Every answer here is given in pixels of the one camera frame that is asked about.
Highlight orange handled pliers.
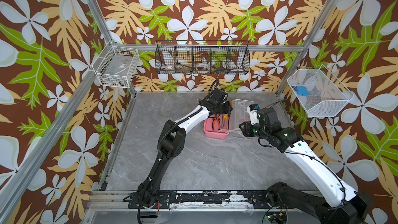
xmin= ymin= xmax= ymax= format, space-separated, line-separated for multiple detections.
xmin=211 ymin=115 xmax=221 ymax=131

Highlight thin black yellow screwdriver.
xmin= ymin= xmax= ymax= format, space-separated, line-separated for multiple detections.
xmin=220 ymin=114 xmax=228 ymax=130

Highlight pink plastic tool box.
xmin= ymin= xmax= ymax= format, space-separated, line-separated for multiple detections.
xmin=203 ymin=99 xmax=254 ymax=140

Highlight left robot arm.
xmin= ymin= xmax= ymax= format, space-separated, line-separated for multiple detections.
xmin=136 ymin=88 xmax=232 ymax=208

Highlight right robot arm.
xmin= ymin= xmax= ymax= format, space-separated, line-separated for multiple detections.
xmin=239 ymin=104 xmax=371 ymax=224

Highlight blue object in basket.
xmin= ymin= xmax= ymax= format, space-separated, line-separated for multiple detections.
xmin=295 ymin=86 xmax=309 ymax=97

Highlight black wire basket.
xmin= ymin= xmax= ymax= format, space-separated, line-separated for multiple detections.
xmin=154 ymin=40 xmax=250 ymax=75

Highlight white wire basket right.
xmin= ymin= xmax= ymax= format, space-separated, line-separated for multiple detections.
xmin=287 ymin=68 xmax=354 ymax=118

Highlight white wire basket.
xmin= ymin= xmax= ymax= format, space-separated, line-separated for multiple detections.
xmin=93 ymin=44 xmax=140 ymax=88
xmin=287 ymin=68 xmax=354 ymax=118

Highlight white wire basket left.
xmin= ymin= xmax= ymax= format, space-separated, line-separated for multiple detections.
xmin=93 ymin=44 xmax=140 ymax=88

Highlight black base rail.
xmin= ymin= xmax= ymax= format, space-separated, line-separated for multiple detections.
xmin=128 ymin=189 xmax=295 ymax=209

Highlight aluminium frame post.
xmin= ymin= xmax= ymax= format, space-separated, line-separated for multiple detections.
xmin=86 ymin=0 xmax=136 ymax=97

